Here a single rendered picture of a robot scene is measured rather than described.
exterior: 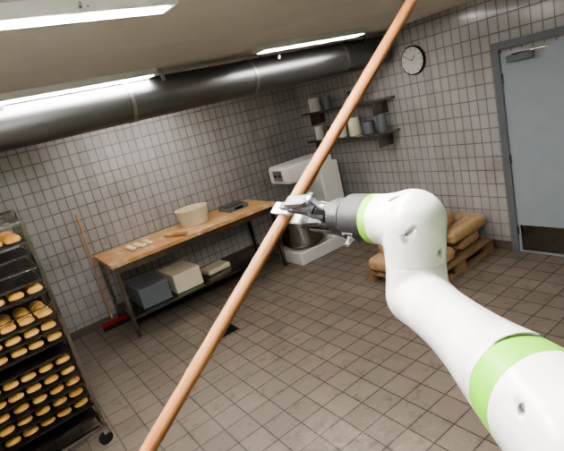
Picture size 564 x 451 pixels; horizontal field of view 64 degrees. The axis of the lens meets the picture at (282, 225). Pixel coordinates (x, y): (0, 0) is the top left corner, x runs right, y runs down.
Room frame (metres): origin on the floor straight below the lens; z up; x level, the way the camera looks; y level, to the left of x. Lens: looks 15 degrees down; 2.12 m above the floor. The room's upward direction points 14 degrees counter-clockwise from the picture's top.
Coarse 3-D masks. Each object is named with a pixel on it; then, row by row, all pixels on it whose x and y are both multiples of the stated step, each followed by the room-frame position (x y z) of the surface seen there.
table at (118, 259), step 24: (216, 216) 5.83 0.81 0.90; (240, 216) 5.53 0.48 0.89; (168, 240) 5.15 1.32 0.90; (192, 240) 5.20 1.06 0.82; (120, 264) 4.70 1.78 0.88; (240, 264) 5.66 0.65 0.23; (120, 288) 4.70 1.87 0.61; (192, 288) 5.20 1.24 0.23; (120, 312) 5.29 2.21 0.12; (144, 312) 4.81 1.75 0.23
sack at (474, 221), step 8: (456, 216) 4.82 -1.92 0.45; (464, 216) 4.74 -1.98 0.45; (472, 216) 4.67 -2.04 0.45; (480, 216) 4.64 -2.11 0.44; (464, 224) 4.52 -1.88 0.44; (472, 224) 4.54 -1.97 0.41; (480, 224) 4.60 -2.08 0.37; (448, 232) 4.44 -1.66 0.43; (456, 232) 4.41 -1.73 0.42; (464, 232) 4.45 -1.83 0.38; (472, 232) 4.53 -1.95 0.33; (448, 240) 4.41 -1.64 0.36; (456, 240) 4.38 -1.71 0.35
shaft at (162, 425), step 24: (408, 0) 1.32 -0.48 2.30; (384, 48) 1.24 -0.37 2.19; (360, 96) 1.17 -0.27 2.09; (336, 120) 1.13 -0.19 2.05; (312, 168) 1.06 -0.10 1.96; (288, 216) 1.00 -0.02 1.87; (264, 240) 0.97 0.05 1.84; (264, 264) 0.95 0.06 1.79; (240, 288) 0.91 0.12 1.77; (216, 336) 0.86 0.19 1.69; (192, 360) 0.84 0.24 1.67; (192, 384) 0.82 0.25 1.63; (168, 408) 0.79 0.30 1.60
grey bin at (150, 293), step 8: (152, 272) 5.47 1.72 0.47; (136, 280) 5.30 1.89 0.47; (144, 280) 5.22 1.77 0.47; (152, 280) 5.15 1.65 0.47; (160, 280) 5.07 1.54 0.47; (128, 288) 5.25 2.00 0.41; (136, 288) 5.00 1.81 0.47; (144, 288) 4.93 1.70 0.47; (152, 288) 4.97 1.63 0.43; (160, 288) 5.02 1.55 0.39; (168, 288) 5.07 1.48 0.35; (136, 296) 5.02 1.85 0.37; (144, 296) 4.91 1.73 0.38; (152, 296) 4.96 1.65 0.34; (160, 296) 5.00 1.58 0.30; (168, 296) 5.05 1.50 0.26; (144, 304) 4.90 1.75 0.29; (152, 304) 4.94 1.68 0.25
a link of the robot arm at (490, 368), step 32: (512, 352) 0.38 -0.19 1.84; (544, 352) 0.37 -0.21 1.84; (480, 384) 0.39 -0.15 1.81; (512, 384) 0.35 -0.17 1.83; (544, 384) 0.32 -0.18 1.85; (480, 416) 0.38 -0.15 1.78; (512, 416) 0.33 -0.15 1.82; (544, 416) 0.30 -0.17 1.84; (512, 448) 0.32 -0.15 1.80; (544, 448) 0.28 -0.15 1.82
